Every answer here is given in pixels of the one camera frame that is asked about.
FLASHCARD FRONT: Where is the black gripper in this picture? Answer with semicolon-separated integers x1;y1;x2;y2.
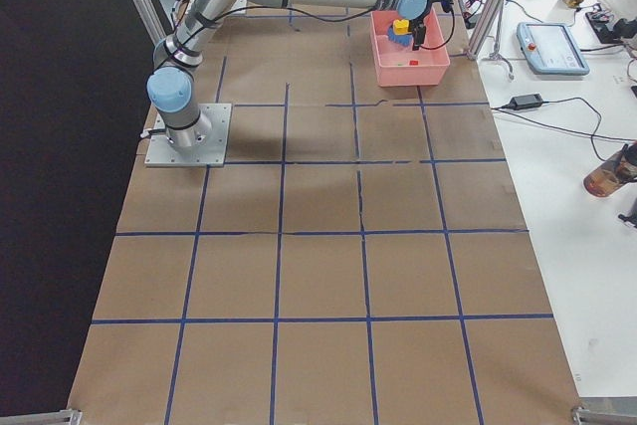
410;1;433;51

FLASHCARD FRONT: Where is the blue block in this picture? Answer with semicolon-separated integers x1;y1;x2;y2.
387;28;412;47

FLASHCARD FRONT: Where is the yellow block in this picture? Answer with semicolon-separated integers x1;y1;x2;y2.
392;19;410;36

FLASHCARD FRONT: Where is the pink plastic box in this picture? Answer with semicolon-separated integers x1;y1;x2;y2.
370;11;450;87

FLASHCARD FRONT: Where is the blue teach pendant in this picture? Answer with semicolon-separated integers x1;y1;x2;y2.
516;22;589;77

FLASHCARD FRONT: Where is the black power adapter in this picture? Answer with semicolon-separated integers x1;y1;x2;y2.
509;94;544;110

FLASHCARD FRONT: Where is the brown paper table mat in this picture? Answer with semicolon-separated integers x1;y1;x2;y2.
69;7;577;424

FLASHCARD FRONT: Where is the amber drink bottle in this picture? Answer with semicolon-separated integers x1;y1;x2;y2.
583;142;636;197

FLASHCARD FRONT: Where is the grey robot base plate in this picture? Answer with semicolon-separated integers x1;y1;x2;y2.
144;103;232;167

